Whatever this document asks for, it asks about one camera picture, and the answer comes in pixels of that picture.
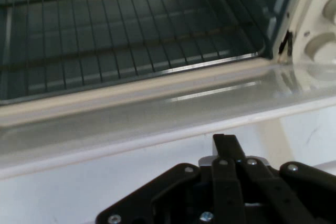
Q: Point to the cream toaster oven body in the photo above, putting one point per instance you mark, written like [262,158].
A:
[312,6]

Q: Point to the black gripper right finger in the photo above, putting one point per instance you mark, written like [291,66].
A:
[302,195]

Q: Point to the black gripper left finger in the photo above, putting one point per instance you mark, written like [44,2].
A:
[157,190]

